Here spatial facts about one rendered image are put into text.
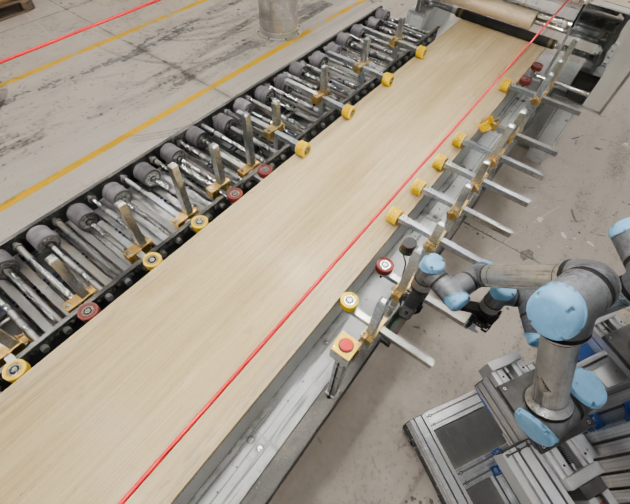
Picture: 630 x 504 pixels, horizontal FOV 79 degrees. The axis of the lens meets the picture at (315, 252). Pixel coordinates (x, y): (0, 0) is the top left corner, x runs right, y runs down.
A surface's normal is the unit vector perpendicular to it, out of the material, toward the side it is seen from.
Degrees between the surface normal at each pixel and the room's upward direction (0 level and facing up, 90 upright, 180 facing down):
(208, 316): 0
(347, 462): 0
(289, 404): 0
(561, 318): 83
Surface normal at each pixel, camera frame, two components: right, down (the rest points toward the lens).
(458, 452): 0.04, -0.57
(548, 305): -0.87, 0.30
